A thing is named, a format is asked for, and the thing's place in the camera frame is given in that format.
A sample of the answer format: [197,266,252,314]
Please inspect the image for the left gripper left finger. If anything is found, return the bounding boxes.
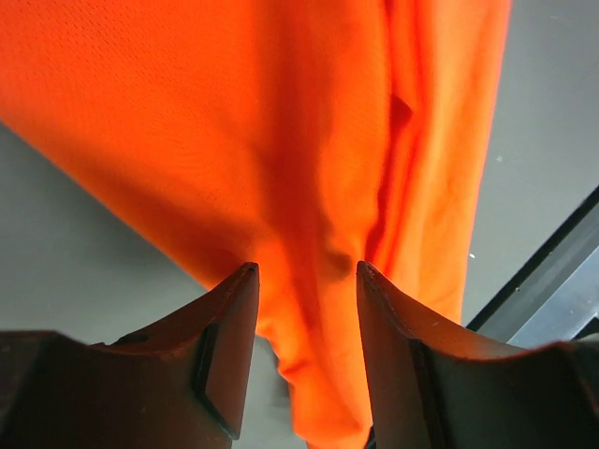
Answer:
[1,263,259,448]

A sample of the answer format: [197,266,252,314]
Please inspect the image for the orange t shirt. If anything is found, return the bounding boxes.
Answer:
[1,1,510,448]

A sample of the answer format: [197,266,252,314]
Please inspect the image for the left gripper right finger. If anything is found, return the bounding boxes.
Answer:
[357,262,598,448]

